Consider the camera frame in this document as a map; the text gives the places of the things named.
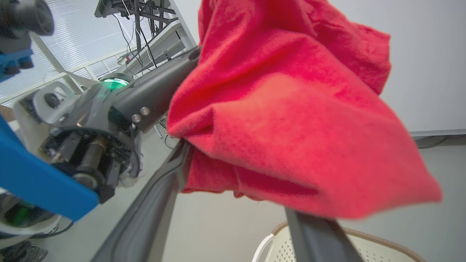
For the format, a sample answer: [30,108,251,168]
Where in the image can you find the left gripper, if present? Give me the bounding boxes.
[14,46,202,204]

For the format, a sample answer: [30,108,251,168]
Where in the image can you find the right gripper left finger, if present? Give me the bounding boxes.
[90,140,191,262]

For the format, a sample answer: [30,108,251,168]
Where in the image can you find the white desk with black frame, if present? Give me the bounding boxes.
[94,0,198,76]

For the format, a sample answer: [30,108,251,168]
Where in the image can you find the cream plastic laundry basket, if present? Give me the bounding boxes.
[251,221,427,262]

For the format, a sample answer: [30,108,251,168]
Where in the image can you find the black floor cable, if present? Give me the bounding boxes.
[415,136,450,149]

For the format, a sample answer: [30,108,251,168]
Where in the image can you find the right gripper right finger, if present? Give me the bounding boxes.
[284,207,365,262]

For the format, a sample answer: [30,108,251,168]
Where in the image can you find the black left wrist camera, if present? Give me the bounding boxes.
[0,0,55,55]

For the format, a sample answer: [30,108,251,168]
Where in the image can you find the black left camera cable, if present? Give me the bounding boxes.
[31,221,75,240]

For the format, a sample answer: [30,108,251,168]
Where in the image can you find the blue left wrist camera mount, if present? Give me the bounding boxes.
[0,49,100,222]

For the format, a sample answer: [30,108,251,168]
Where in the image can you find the white window blinds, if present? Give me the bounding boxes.
[0,0,175,107]

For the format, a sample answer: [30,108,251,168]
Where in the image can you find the red basketball jersey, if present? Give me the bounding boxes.
[166,0,443,220]

